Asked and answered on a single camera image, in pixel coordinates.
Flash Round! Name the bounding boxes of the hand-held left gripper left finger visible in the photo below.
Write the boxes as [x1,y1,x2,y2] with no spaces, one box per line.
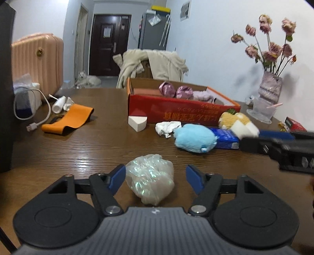
[45,164,126,217]

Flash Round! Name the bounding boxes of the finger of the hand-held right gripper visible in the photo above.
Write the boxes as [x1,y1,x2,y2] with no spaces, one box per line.
[239,136,273,154]
[259,130,314,142]

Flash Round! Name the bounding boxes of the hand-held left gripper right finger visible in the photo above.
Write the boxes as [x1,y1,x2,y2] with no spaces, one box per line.
[186,164,268,218]

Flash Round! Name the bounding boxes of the blue tissue packet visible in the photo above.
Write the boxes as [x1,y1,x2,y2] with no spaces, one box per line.
[210,127,240,150]

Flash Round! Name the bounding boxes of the iridescent plastic bag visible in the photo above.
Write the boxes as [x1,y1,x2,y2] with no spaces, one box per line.
[126,154,174,206]

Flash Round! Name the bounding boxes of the white yellow plush toy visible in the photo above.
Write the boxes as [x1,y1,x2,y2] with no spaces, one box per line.
[218,111,260,138]

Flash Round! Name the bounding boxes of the light blue plush toy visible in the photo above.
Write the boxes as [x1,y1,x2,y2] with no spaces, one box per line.
[173,124,219,154]

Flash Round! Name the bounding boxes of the red cardboard box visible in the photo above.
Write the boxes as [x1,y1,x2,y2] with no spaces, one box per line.
[127,77,241,124]

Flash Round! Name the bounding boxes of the lavender fluffy headband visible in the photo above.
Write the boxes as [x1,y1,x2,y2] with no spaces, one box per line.
[193,89,218,102]

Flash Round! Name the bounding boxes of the purple satin scrunchie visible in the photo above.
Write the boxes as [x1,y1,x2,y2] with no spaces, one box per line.
[159,82,194,100]

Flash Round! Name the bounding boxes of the orange pink sponge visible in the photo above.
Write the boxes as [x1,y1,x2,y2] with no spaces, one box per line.
[132,88,161,97]

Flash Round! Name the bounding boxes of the red cigarette box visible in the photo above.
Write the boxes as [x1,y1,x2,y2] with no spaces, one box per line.
[285,116,307,133]

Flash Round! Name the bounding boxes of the clear plastic container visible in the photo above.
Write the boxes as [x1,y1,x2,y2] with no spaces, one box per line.
[246,97,277,123]

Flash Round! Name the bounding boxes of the pink textured vase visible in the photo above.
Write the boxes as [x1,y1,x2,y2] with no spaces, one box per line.
[258,71,283,106]

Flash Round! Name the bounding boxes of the white wedge sponge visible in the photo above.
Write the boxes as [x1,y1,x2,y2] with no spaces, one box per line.
[128,115,148,133]

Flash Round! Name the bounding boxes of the orange band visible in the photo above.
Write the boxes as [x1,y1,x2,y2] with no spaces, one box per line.
[41,103,95,137]

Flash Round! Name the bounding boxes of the dried pink roses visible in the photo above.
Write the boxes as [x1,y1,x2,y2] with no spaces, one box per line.
[231,14,297,74]

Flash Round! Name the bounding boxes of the white tube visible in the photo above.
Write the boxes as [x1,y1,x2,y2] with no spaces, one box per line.
[51,96,67,114]

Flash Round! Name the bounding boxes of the white dog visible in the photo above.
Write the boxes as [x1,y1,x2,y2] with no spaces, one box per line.
[75,71,102,88]

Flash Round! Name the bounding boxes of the brown chair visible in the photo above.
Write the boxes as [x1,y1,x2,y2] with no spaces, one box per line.
[136,62,153,79]

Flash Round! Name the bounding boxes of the beige jacket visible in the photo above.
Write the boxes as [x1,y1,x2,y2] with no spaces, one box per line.
[113,48,189,89]

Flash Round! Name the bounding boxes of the dark brown entrance door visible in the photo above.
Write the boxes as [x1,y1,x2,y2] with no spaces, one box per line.
[89,14,130,77]

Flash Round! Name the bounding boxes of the clear bag blue white pack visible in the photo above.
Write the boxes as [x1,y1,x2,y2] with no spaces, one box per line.
[13,73,42,119]

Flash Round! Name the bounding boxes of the black paper bag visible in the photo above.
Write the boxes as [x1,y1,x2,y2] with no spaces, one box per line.
[0,0,16,173]

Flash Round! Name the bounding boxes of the pink suitcase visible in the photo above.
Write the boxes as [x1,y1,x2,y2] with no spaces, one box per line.
[11,33,64,93]

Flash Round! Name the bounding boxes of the clear umbrella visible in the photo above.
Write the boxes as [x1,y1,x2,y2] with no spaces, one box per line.
[159,14,172,47]

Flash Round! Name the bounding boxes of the grey fridge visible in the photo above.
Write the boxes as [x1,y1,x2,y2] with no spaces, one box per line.
[138,11,170,51]

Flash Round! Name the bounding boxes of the yellow box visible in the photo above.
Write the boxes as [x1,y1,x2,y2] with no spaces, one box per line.
[151,5,171,14]

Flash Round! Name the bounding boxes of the white charging cable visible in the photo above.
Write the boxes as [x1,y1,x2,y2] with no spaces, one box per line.
[13,88,52,132]

